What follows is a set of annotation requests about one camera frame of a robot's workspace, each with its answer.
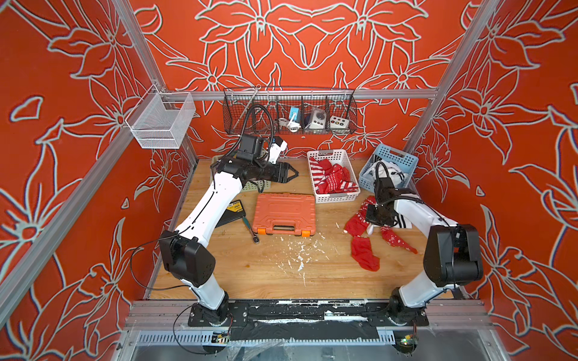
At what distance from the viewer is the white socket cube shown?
92 cm

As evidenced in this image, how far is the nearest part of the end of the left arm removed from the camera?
1.93 ft

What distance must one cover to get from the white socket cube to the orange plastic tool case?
303 mm

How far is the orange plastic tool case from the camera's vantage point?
0.91 m
